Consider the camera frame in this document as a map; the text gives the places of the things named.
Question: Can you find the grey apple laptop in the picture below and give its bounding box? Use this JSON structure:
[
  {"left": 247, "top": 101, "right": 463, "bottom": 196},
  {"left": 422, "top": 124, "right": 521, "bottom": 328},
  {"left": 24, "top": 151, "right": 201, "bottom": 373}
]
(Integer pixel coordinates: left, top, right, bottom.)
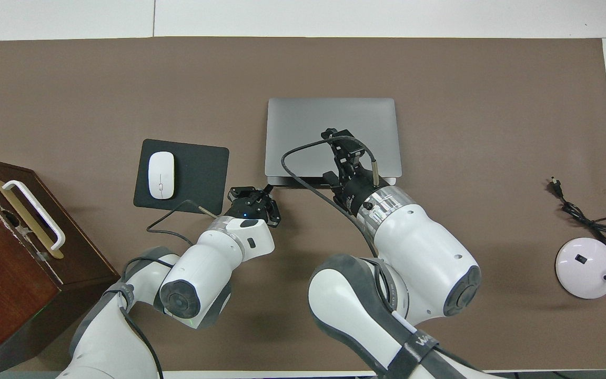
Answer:
[{"left": 265, "top": 97, "right": 402, "bottom": 188}]

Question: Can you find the black mouse pad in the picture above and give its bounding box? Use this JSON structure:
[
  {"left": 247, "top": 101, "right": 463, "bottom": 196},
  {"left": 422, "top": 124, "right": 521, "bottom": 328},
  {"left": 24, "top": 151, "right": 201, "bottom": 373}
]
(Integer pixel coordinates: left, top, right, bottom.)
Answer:
[{"left": 133, "top": 139, "right": 230, "bottom": 216}]

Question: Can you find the brass handle plate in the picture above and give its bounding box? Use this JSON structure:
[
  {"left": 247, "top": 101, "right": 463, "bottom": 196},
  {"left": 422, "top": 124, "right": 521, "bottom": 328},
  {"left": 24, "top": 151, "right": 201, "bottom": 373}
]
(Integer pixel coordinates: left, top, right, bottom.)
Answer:
[{"left": 0, "top": 179, "right": 65, "bottom": 260}]

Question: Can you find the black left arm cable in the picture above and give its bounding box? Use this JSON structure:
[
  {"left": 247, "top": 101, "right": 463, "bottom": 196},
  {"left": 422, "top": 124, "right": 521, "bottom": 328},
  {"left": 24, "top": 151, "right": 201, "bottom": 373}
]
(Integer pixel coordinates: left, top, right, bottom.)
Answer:
[{"left": 118, "top": 199, "right": 218, "bottom": 379}]

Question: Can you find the white box handle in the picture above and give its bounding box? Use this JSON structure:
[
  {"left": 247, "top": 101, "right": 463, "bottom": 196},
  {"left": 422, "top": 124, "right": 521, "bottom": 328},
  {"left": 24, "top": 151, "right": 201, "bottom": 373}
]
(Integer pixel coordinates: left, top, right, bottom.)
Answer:
[{"left": 2, "top": 180, "right": 66, "bottom": 251}]

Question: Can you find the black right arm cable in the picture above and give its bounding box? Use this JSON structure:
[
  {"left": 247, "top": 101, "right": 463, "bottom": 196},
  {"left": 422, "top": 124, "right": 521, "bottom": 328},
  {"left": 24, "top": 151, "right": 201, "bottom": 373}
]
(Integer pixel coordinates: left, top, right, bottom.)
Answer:
[{"left": 281, "top": 136, "right": 480, "bottom": 372}]

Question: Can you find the white desk lamp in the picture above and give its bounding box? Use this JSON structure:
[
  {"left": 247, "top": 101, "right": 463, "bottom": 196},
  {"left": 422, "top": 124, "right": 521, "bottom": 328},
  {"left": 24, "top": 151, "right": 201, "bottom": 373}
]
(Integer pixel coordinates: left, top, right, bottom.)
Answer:
[{"left": 555, "top": 204, "right": 606, "bottom": 300}]

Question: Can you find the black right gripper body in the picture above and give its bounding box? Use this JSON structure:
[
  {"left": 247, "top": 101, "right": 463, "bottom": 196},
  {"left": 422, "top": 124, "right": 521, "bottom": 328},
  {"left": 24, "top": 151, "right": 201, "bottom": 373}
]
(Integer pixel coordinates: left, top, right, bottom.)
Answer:
[{"left": 323, "top": 167, "right": 388, "bottom": 216}]

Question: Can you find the white computer mouse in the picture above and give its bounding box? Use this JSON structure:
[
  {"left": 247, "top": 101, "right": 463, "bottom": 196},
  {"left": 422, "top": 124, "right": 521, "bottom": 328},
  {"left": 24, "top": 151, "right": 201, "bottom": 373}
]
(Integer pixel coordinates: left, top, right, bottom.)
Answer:
[{"left": 148, "top": 152, "right": 176, "bottom": 200}]

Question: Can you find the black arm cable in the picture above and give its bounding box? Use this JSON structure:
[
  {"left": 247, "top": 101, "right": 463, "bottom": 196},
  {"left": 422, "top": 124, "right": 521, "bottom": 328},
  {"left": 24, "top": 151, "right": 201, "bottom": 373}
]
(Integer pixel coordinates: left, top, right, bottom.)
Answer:
[
  {"left": 281, "top": 136, "right": 480, "bottom": 372},
  {"left": 118, "top": 199, "right": 218, "bottom": 379}
]

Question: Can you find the brown table mat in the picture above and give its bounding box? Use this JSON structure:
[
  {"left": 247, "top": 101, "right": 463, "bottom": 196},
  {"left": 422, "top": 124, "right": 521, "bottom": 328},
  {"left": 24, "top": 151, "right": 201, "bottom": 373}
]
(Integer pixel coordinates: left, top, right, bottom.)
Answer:
[{"left": 0, "top": 37, "right": 606, "bottom": 372}]

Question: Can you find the black lamp power cable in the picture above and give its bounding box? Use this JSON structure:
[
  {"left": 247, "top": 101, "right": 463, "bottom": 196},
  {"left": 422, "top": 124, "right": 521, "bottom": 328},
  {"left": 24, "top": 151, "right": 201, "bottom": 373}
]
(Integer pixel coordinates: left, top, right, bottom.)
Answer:
[{"left": 547, "top": 177, "right": 606, "bottom": 249}]

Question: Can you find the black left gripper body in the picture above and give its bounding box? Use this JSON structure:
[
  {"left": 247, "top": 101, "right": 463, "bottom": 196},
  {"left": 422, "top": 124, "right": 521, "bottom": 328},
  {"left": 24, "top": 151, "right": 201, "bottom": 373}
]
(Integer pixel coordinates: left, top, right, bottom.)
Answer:
[{"left": 227, "top": 194, "right": 273, "bottom": 221}]

